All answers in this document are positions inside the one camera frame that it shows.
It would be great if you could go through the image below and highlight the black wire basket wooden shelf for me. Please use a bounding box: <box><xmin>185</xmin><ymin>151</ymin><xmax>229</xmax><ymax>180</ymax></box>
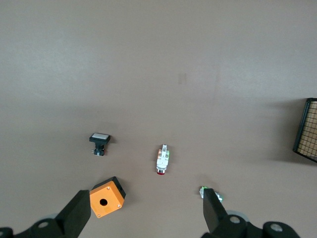
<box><xmin>293</xmin><ymin>97</ymin><xmax>317</xmax><ymax>164</ymax></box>

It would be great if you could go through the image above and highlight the green push button white body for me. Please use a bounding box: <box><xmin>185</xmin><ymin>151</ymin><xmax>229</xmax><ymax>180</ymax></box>
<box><xmin>199</xmin><ymin>185</ymin><xmax>224</xmax><ymax>203</ymax></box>

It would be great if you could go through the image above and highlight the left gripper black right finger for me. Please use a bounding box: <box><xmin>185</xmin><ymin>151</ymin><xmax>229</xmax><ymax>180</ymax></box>
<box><xmin>202</xmin><ymin>188</ymin><xmax>302</xmax><ymax>238</ymax></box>

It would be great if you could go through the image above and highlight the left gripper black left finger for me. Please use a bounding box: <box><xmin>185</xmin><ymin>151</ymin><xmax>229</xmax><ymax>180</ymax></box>
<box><xmin>0</xmin><ymin>189</ymin><xmax>91</xmax><ymax>238</ymax></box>

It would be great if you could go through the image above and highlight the orange button enclosure box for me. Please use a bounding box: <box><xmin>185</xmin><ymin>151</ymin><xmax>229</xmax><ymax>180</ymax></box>
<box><xmin>89</xmin><ymin>176</ymin><xmax>127</xmax><ymax>219</ymax></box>

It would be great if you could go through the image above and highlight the red push button white body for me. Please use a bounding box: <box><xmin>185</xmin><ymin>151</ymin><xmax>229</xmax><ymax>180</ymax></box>
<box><xmin>155</xmin><ymin>143</ymin><xmax>171</xmax><ymax>176</ymax></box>

